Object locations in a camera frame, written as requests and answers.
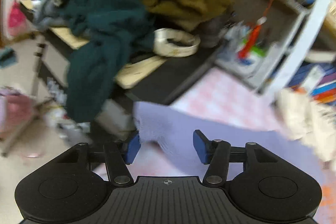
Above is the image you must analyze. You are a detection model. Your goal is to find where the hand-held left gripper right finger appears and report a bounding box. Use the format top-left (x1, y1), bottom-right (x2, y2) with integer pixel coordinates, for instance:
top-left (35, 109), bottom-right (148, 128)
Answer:
top-left (193, 130), bottom-right (279, 185)

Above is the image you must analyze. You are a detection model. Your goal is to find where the white jar pen holder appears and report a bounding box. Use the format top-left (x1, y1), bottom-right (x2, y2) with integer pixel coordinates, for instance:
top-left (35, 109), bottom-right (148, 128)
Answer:
top-left (235, 42), bottom-right (268, 75)

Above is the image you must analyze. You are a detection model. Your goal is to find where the grey garment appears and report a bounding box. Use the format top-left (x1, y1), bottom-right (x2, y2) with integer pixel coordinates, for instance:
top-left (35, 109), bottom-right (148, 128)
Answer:
top-left (32, 0), bottom-right (69, 30)

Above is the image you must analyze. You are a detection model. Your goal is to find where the dark teal garment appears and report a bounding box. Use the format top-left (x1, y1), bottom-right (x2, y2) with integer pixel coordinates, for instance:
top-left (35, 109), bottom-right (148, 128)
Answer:
top-left (59, 0), bottom-right (156, 123)

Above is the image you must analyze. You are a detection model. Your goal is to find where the red tassel ornament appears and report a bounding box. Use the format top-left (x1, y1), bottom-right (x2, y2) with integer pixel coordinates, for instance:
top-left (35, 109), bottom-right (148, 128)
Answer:
top-left (237, 0), bottom-right (276, 60)

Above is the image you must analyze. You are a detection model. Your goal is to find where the dark brown hat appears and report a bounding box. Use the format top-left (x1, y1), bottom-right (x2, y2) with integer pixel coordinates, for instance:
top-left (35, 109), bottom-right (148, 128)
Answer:
top-left (202, 16), bottom-right (229, 49)

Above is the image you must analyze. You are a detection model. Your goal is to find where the purple and brown knit sweater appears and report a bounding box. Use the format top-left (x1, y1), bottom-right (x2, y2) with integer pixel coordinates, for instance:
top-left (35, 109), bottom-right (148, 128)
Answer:
top-left (133, 101), bottom-right (324, 180)

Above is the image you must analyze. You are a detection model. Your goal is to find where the cream wristwatch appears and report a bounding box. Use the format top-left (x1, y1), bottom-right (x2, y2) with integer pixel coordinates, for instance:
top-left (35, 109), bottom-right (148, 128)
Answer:
top-left (153, 28), bottom-right (201, 58)

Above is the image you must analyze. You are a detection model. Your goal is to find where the pink bag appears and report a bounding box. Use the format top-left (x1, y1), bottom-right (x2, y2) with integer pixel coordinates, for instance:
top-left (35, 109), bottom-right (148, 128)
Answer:
top-left (7, 0), bottom-right (27, 36)

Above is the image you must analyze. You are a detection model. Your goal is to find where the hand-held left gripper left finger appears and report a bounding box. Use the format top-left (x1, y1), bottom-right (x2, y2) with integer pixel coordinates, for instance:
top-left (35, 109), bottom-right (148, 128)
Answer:
top-left (52, 132), bottom-right (142, 186)

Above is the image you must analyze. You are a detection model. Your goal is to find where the pink checkered table mat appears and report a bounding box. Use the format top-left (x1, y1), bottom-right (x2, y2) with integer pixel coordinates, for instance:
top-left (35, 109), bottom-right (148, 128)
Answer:
top-left (92, 67), bottom-right (336, 214)

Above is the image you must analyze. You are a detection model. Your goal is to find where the row of colourful books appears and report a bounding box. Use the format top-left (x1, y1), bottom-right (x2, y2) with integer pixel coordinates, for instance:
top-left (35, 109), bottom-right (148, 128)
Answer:
top-left (287, 63), bottom-right (336, 107)

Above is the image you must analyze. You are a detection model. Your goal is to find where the cream printed garment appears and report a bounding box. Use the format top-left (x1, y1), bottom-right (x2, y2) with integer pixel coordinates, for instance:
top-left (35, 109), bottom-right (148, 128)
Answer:
top-left (274, 88), bottom-right (336, 163)

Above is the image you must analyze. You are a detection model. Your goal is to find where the white shelf unit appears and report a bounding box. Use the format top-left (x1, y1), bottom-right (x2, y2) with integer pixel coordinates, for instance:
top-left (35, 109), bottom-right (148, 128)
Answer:
top-left (184, 0), bottom-right (336, 94)

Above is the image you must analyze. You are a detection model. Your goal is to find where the black side table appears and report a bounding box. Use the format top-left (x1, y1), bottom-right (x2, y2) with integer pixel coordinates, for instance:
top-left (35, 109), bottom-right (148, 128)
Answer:
top-left (19, 0), bottom-right (219, 140)

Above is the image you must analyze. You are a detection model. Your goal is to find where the light wooden board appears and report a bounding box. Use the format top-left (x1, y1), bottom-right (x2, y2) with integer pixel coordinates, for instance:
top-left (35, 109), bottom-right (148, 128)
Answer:
top-left (115, 55), bottom-right (168, 90)

